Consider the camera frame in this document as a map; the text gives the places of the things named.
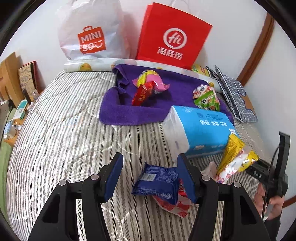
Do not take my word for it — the blue plaid fabric pouch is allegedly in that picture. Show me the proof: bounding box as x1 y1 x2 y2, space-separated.
206 66 258 123

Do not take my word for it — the framed picture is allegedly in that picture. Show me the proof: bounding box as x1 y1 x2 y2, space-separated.
18 61 39 101

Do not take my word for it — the black cable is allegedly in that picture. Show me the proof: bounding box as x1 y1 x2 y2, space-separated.
261 144 282 217

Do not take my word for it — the blue tissue pack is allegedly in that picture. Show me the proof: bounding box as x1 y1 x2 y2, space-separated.
162 105 239 162

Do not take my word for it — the purple towel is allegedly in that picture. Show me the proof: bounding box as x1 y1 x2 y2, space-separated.
99 63 234 126

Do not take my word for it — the person's right hand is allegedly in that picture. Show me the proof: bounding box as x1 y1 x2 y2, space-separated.
254 183 285 220

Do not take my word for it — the striped grey quilt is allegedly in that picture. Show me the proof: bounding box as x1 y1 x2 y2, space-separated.
5 69 271 241

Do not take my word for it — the white Miniso plastic bag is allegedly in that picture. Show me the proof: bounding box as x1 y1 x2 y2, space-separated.
56 0 130 60

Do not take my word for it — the yellow snack bag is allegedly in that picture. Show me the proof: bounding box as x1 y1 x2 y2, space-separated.
191 64 211 77

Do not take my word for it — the pink small snack packet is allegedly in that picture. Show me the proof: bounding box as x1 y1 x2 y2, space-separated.
201 161 217 181

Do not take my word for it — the cluttered wooden side table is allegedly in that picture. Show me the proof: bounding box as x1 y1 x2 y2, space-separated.
0 52 40 147

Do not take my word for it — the red Haidilao paper bag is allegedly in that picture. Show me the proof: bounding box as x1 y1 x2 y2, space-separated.
136 3 212 69

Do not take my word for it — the green white snack packet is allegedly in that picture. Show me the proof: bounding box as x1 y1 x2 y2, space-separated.
193 84 220 111

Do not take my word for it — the yellow white snack packet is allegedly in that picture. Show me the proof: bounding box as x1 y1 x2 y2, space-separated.
216 133 259 184

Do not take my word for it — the fruit print pillow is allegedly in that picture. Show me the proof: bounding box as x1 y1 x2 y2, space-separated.
64 58 222 93

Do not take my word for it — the red white snack packet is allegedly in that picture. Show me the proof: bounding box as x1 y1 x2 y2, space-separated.
153 180 193 218

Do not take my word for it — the brown door frame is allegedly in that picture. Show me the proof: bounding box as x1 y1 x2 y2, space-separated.
237 13 274 86

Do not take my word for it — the pink yellow snack packet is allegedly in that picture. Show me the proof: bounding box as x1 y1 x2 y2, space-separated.
132 70 170 94

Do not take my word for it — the blue snack packet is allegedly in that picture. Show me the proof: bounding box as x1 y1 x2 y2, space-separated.
132 162 180 205

